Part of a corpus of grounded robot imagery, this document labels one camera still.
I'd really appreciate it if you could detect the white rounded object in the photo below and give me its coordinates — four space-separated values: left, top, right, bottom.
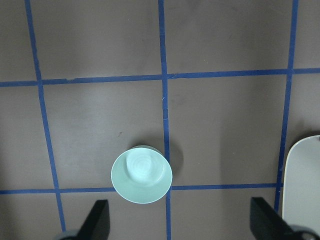
282 135 320 234

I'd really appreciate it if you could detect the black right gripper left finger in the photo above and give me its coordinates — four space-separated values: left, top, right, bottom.
76 199 110 240

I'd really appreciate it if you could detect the mint green plastic cup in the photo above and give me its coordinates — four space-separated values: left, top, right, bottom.
110 145 173 204

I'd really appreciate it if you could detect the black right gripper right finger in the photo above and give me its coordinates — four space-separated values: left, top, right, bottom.
250 197 300 240

